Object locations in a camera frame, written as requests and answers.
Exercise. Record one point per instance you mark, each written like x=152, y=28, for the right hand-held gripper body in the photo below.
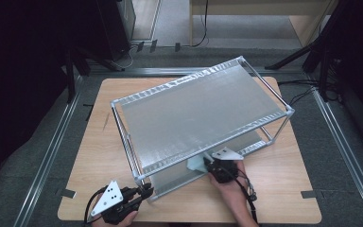
x=223, y=170

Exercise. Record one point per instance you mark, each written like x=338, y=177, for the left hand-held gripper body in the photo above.
x=110, y=201

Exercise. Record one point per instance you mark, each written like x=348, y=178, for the light blue waffle cloth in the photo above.
x=197, y=164

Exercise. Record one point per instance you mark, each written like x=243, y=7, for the grey two-tier shelf rack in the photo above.
x=201, y=119

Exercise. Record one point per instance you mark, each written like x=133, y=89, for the person's right hand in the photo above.
x=230, y=190

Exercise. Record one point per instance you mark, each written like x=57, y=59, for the person's left hand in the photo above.
x=124, y=223

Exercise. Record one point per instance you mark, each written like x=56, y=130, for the black tape strip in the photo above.
x=66, y=193
x=308, y=194

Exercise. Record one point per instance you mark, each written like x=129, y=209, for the black metal stand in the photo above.
x=70, y=78

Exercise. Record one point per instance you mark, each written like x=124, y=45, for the black tripod stand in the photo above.
x=296, y=56

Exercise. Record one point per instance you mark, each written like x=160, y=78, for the black computer tower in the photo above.
x=113, y=28

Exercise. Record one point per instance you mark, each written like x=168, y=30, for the black curtain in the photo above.
x=19, y=63

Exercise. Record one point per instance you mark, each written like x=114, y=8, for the light wooden desk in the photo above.
x=264, y=8

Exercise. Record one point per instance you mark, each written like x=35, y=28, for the aluminium floor rail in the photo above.
x=348, y=157
x=48, y=157

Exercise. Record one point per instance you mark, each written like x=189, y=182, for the black floor bracket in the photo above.
x=141, y=46
x=153, y=46
x=177, y=47

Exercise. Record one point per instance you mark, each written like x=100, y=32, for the black frame stand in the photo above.
x=353, y=47

